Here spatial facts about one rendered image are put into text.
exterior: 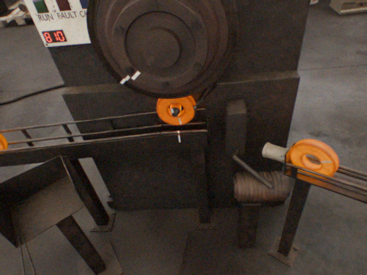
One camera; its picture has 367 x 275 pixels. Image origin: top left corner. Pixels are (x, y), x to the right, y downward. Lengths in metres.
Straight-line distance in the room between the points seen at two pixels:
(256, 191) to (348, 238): 0.72
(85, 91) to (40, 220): 0.53
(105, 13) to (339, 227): 1.53
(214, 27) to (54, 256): 1.49
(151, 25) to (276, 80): 0.54
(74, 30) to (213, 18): 0.52
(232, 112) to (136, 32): 0.47
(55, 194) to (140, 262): 0.64
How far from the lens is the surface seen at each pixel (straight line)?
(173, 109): 1.07
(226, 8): 0.91
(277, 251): 1.64
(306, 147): 1.03
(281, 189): 1.22
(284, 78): 1.16
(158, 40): 0.84
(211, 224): 1.69
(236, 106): 1.12
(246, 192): 1.20
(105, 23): 0.93
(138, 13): 0.83
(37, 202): 1.28
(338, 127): 2.38
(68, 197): 1.21
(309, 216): 1.79
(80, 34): 1.15
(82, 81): 1.28
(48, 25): 1.19
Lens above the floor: 1.47
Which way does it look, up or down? 43 degrees down
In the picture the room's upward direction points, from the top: 9 degrees counter-clockwise
